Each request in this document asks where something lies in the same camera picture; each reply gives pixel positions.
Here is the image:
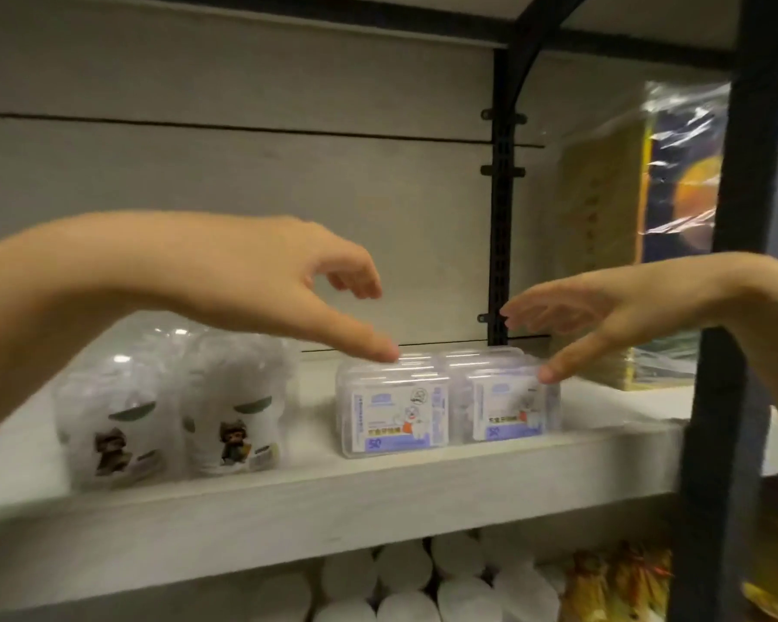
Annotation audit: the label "grey wooden shelf board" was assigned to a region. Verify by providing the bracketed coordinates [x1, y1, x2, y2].
[0, 0, 778, 70]
[0, 346, 778, 617]

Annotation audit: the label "black metal shelf post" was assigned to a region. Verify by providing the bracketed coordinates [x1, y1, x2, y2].
[666, 0, 778, 622]

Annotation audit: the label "person's right forearm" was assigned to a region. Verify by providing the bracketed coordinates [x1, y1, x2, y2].
[720, 252, 778, 466]

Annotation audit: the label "clear plastic floss pick box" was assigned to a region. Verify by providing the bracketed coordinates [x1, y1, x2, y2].
[455, 351, 563, 445]
[335, 355, 460, 460]

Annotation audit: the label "person's right hand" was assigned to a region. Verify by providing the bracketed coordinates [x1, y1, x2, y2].
[499, 254, 737, 385]

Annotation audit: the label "person's left forearm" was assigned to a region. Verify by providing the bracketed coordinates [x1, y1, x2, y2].
[0, 211, 192, 447]

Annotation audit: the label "clear bag of cotton pads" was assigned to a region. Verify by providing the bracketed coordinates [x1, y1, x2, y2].
[52, 311, 190, 494]
[180, 330, 294, 479]

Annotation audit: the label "group of white paper rolls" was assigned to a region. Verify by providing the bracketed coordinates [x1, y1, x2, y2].
[249, 530, 574, 622]

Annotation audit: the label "black slotted shelf upright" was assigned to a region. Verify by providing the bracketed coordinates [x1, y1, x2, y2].
[478, 0, 594, 348]

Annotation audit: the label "person's left hand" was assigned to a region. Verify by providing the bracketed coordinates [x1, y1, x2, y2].
[169, 212, 402, 365]

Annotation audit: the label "yellow snack packets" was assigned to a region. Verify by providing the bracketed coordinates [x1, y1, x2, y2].
[558, 543, 676, 622]

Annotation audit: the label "plastic wrapped yellow blue package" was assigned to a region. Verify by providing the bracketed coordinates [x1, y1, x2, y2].
[550, 80, 732, 392]

